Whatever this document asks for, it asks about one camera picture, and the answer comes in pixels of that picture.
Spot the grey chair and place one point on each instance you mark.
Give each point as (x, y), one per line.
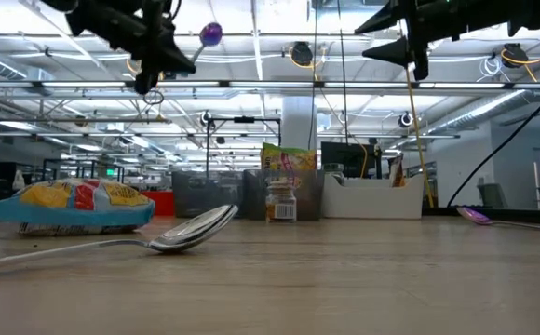
(491, 195)

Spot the dark grey translucent bin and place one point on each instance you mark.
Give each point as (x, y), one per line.
(307, 200)
(209, 193)

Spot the white plastic bin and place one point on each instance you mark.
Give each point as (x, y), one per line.
(372, 200)

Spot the small glass jar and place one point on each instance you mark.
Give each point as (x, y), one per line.
(280, 202)

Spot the green exit sign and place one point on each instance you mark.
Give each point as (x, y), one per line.
(110, 171)

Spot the green ramen packet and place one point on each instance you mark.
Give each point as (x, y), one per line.
(288, 160)

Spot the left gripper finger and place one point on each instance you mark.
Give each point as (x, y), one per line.
(174, 69)
(177, 51)

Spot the silver ventilation duct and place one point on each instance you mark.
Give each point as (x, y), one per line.
(484, 109)

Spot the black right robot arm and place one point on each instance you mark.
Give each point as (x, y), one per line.
(484, 16)

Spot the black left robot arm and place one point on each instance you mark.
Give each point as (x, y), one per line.
(102, 21)

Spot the distant black rig frame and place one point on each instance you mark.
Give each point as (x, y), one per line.
(244, 119)

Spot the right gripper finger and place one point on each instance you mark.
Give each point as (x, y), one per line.
(393, 52)
(388, 18)

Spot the white pillar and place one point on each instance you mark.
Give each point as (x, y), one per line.
(300, 125)

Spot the brown snack pouch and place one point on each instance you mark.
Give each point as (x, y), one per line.
(396, 171)

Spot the blue-edged ramen packet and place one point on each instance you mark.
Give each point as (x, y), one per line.
(74, 197)

